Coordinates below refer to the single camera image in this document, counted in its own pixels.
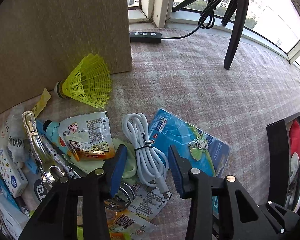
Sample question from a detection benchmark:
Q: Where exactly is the grey logo card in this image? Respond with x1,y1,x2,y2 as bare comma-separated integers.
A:
27,172,56,203

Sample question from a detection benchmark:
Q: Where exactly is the white window frame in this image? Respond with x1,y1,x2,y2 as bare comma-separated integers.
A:
126,0,300,77

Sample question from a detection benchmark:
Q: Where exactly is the yellow paper strap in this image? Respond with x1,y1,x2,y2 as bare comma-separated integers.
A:
31,87,52,118

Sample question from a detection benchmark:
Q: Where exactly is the blue card with frog pin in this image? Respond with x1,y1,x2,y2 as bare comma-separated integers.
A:
148,108,232,220

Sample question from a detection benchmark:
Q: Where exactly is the wooden board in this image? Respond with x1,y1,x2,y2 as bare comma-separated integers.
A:
0,0,132,120

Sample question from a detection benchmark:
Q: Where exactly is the white plush in plastic bag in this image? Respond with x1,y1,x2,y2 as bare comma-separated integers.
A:
4,119,30,161

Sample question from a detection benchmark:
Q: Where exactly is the black storage box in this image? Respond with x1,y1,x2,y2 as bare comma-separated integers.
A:
266,109,300,215

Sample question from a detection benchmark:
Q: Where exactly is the coffee creamer sachet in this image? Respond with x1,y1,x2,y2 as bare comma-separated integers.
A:
107,210,158,240
126,191,173,223
58,112,115,161

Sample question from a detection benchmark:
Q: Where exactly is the fruit print blue tube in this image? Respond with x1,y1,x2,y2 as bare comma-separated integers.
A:
36,119,74,156

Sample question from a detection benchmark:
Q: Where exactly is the white charging cable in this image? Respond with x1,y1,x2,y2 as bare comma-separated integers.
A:
121,113,170,196

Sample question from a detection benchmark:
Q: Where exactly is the white printed cardboard box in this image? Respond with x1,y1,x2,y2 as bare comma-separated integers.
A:
0,194,28,239

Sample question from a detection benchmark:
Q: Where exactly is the patterned white bottle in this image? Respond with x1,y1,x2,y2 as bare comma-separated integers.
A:
37,135,76,177

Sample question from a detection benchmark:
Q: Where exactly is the red soft item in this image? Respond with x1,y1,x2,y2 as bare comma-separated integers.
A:
289,119,300,156

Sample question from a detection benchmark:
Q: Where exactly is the light green cloth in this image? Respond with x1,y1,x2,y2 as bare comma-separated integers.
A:
112,137,141,180

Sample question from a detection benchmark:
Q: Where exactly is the black inline cable remote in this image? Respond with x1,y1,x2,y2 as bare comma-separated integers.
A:
129,31,162,44

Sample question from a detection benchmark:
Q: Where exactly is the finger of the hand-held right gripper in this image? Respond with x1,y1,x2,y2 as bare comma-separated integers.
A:
258,200,300,234

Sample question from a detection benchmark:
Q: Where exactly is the blue phone stand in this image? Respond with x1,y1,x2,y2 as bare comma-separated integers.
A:
25,159,39,175

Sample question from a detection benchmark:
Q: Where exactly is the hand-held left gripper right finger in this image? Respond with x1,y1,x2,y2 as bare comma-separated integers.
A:
168,145,263,240

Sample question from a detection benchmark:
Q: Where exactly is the dotted white tissue pack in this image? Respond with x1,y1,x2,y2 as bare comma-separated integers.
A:
0,146,28,197

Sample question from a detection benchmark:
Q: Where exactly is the yellow plastic shuttlecock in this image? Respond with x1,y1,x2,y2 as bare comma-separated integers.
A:
54,54,113,108

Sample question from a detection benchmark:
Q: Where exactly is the black tripod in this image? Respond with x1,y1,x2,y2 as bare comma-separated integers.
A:
172,0,264,70

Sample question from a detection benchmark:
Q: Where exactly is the pink plaid desktop cloth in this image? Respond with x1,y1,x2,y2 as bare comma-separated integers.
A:
0,29,300,240

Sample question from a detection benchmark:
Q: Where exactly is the blue wipes packet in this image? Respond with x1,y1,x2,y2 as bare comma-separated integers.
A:
0,166,18,205

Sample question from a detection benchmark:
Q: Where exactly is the white cream tube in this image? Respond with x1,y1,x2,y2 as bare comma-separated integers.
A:
0,115,15,157

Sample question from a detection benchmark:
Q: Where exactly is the black power cable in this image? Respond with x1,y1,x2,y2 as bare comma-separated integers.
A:
161,0,224,40

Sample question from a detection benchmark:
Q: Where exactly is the metal squeezer tool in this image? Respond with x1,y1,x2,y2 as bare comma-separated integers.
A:
22,110,138,211

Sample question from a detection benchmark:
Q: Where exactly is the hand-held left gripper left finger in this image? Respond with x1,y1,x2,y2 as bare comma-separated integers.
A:
18,145,128,240

